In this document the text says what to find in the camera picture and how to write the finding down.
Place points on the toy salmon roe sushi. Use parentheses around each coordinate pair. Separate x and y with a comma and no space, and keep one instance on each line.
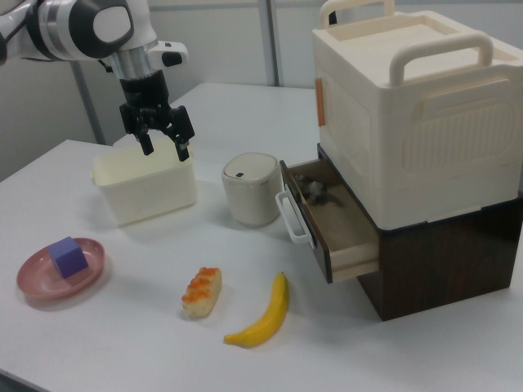
(202,292)

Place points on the cream open plastic container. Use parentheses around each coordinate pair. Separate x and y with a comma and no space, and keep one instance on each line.
(143,188)

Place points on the small cream lidded trash can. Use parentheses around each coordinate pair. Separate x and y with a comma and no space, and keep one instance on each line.
(251,188)

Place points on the dark grey crumpled object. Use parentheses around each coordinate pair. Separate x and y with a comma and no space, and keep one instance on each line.
(316,190)

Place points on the purple cube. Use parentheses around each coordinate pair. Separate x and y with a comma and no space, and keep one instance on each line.
(67,257)

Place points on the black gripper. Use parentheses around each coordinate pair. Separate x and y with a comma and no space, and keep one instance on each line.
(147,98)

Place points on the yellow toy banana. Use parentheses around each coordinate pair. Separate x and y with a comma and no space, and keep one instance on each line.
(267,316)

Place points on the dark wood drawer cabinet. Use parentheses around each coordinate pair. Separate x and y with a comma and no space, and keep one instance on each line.
(441,261)

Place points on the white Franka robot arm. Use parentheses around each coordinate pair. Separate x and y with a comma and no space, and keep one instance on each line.
(61,24)

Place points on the pink plate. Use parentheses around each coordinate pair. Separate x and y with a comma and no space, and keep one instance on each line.
(41,277)

